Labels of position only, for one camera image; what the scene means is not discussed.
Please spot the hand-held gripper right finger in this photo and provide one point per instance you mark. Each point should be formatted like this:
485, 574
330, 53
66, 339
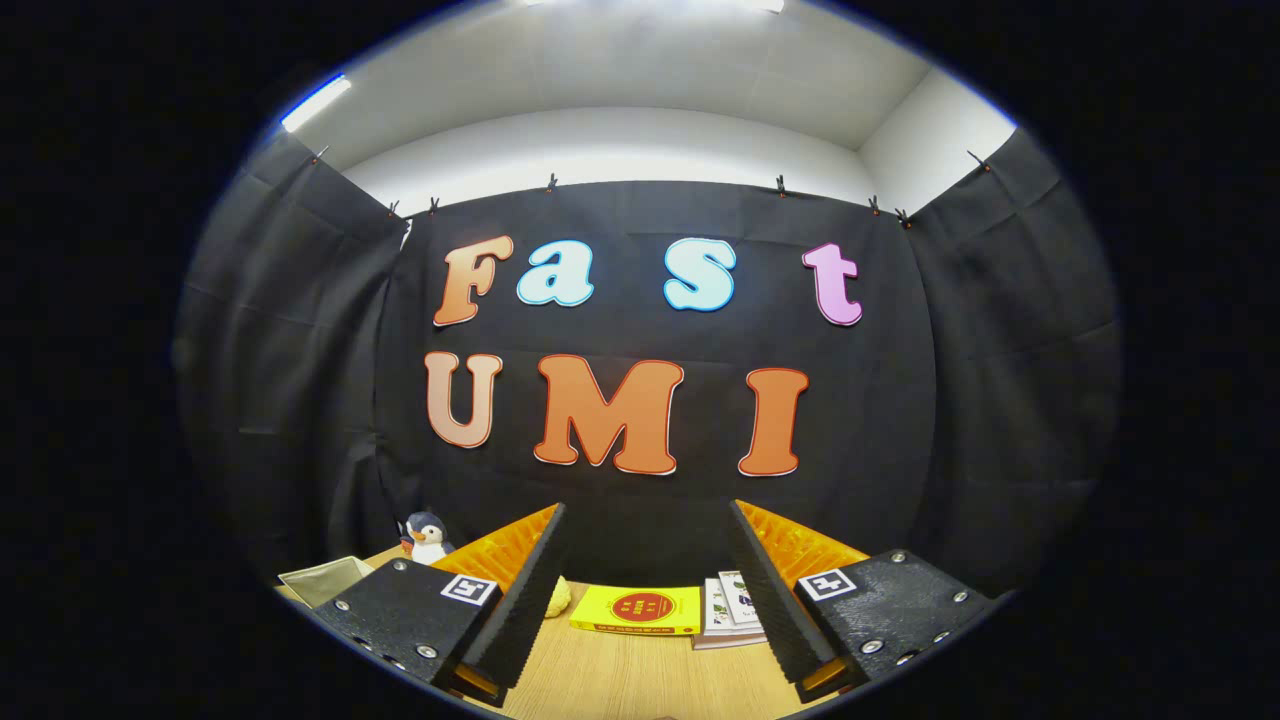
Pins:
775, 600

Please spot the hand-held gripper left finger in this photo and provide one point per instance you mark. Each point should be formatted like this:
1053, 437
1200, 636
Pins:
525, 610

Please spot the brown fabric storage box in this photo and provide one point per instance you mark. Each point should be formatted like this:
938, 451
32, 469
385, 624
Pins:
325, 580

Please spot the yellow bread shaped toy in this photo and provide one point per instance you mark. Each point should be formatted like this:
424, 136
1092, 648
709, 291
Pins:
558, 598

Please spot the brown cover paperback book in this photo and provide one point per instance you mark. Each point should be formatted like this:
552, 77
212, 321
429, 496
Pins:
725, 643

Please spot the yellow book with red label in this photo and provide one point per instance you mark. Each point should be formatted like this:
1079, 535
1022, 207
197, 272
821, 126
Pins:
635, 608

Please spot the penguin plush toy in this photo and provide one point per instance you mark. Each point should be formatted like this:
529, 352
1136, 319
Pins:
430, 545

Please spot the row of black cloth clips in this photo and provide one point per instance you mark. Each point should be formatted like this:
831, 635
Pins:
550, 184

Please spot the narrow ceiling light strip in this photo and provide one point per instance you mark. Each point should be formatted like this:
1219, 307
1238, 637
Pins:
318, 100

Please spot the large ceiling light panel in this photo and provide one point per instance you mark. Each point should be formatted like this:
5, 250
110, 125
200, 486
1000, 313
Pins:
760, 5

